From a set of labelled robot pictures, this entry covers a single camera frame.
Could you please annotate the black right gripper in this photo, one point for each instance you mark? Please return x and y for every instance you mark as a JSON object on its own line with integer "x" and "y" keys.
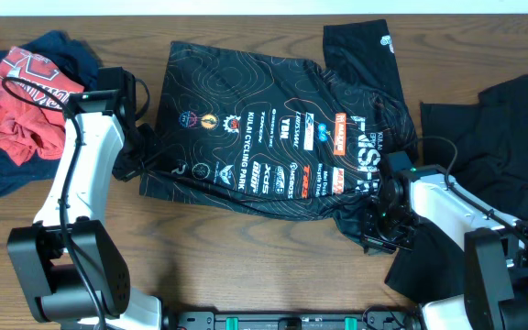
{"x": 371, "y": 238}

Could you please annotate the black printed cycling jersey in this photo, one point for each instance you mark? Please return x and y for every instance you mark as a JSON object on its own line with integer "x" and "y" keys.
{"x": 283, "y": 138}

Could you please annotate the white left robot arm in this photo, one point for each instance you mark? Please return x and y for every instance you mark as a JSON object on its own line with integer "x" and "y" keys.
{"x": 67, "y": 265}

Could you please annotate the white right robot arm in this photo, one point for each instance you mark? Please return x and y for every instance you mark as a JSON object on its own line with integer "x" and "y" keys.
{"x": 494, "y": 245}

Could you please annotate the plain black shirt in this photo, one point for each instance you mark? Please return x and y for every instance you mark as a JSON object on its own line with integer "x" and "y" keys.
{"x": 486, "y": 146}

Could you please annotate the navy blue t-shirt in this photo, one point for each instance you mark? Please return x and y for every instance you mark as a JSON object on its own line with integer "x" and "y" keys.
{"x": 74, "y": 59}

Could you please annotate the red printed t-shirt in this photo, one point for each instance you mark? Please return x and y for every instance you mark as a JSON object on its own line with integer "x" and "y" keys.
{"x": 30, "y": 122}

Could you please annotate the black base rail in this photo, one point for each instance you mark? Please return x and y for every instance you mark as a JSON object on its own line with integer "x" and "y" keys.
{"x": 374, "y": 318}

